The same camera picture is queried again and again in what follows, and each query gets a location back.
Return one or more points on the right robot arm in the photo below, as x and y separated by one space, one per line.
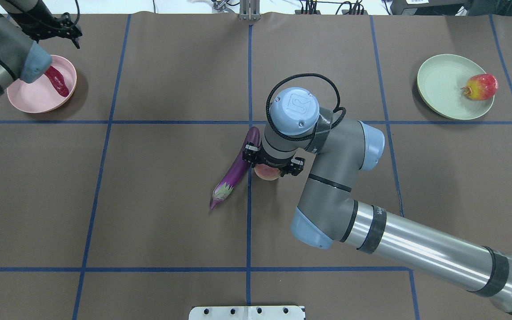
454 178

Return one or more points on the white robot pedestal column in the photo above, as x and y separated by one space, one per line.
262 312

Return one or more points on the red chili pepper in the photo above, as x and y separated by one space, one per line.
57 81

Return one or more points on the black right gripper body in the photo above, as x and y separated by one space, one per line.
250 152

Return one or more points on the pink plate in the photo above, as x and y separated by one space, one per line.
40 96

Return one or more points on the yellow pink peach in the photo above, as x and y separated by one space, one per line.
267 173

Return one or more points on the aluminium frame post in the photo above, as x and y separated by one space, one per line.
249 10

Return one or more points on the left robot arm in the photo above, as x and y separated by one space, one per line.
21 56

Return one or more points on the red yellow pomegranate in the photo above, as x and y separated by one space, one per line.
480 87

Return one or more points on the purple eggplant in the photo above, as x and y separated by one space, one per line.
236 171

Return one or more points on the green plate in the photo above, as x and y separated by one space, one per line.
440 83

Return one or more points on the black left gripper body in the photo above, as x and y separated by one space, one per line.
62 27

